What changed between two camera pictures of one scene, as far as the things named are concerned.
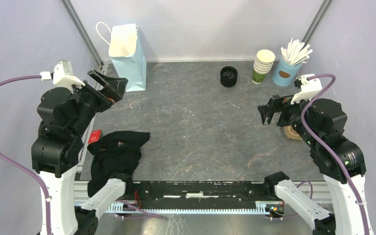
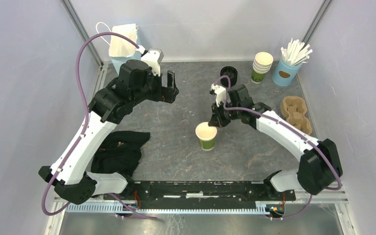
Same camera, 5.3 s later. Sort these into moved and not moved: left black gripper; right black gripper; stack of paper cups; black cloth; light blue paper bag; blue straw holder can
Moved: left black gripper; right black gripper
Not moved: blue straw holder can; light blue paper bag; stack of paper cups; black cloth
